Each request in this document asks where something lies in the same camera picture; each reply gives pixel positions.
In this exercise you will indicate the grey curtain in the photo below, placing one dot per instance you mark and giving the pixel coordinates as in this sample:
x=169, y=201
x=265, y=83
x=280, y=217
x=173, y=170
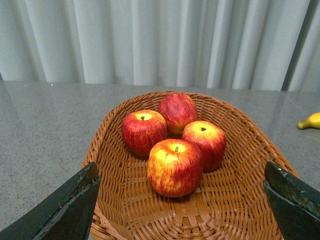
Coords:
x=230, y=44

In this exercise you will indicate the red yellow apple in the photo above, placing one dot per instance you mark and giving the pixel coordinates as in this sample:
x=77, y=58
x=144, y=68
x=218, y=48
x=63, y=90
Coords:
x=175, y=167

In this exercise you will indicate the small yellow banana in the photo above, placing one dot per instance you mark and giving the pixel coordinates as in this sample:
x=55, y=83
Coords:
x=313, y=121

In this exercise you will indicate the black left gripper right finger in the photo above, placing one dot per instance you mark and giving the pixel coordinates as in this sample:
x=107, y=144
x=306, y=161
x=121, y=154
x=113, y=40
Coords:
x=295, y=204

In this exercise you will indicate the red apple tilted back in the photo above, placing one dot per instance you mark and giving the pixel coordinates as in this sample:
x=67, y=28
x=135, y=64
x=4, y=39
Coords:
x=178, y=110

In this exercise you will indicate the brown wicker basket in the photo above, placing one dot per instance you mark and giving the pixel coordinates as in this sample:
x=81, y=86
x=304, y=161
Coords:
x=229, y=204

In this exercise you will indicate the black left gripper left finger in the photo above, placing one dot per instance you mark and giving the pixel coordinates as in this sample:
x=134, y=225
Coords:
x=66, y=214

